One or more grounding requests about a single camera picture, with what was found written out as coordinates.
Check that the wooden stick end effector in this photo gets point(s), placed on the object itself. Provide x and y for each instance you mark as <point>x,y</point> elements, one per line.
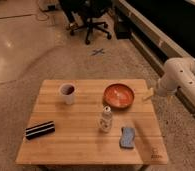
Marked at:
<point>148,94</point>

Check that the orange ceramic bowl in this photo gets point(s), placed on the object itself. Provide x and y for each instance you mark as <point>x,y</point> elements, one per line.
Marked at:
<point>118,95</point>

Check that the small white bottle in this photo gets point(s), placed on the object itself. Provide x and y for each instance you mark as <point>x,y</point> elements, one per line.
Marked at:
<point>105,122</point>

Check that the blue sponge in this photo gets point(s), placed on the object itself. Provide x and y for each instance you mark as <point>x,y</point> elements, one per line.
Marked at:
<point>127,138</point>

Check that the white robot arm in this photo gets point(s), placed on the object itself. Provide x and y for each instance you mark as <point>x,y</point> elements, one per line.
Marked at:
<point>178,73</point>

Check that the black bag on floor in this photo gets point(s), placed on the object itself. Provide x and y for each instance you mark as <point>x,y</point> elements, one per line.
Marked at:
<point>121,28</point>

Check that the wooden table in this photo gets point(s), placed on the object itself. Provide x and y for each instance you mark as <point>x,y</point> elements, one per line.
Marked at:
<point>77,139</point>

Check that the black office chair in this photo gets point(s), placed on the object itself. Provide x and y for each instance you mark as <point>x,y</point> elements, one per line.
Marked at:
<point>90,10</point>

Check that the black white striped eraser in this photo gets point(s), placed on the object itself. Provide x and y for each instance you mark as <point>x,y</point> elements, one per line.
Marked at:
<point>39,130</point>

